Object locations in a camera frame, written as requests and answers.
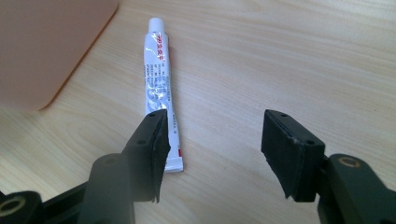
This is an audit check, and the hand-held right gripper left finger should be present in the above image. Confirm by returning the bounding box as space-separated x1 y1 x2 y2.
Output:
120 108 172 204

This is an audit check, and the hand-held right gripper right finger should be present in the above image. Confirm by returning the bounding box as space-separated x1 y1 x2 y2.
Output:
261 108 326 203

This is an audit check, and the white ointment tube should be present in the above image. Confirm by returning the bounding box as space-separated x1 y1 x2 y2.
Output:
143 17 184 174

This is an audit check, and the orange plastic board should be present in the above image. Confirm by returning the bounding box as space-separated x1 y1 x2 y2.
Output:
0 0 120 112

